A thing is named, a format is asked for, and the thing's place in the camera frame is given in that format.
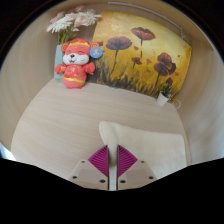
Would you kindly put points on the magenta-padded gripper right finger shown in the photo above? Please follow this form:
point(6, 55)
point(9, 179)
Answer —
point(126, 165)

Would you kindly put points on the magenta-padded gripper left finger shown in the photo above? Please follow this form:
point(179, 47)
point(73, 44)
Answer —
point(98, 165)

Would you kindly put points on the white towel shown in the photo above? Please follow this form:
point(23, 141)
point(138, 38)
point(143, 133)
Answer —
point(151, 146)

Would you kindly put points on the small potted plant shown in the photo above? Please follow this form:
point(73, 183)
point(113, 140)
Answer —
point(163, 96)

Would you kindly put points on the red plush toy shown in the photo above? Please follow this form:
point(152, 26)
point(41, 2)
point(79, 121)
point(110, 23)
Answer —
point(76, 66)

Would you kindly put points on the yellow poppy painting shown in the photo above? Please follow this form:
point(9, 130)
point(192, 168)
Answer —
point(140, 60)

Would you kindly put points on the light blue vase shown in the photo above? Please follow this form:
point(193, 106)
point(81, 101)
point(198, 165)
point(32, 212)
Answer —
point(58, 58)

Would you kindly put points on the pink and white flowers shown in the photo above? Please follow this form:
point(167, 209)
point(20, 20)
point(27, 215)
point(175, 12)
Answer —
point(71, 21)

